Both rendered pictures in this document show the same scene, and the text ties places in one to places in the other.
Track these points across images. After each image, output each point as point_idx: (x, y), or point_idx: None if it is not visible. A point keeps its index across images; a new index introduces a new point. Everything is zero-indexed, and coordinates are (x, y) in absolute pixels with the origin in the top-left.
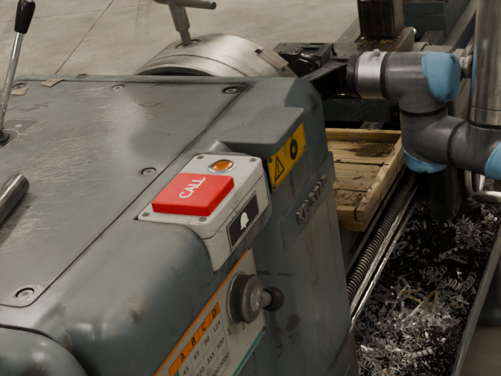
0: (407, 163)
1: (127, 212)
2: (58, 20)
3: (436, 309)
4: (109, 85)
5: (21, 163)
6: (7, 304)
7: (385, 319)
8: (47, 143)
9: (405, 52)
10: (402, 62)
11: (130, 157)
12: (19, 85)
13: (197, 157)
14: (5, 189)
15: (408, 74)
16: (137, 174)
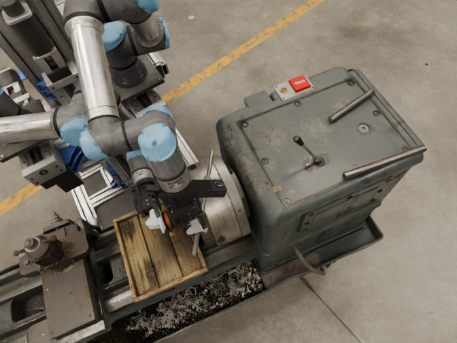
0: (156, 181)
1: (315, 91)
2: None
3: None
4: (265, 165)
5: (320, 137)
6: (356, 82)
7: None
8: (308, 142)
9: (135, 163)
10: (142, 161)
11: (296, 113)
12: (286, 201)
13: (284, 98)
14: (337, 112)
15: (145, 159)
16: (300, 105)
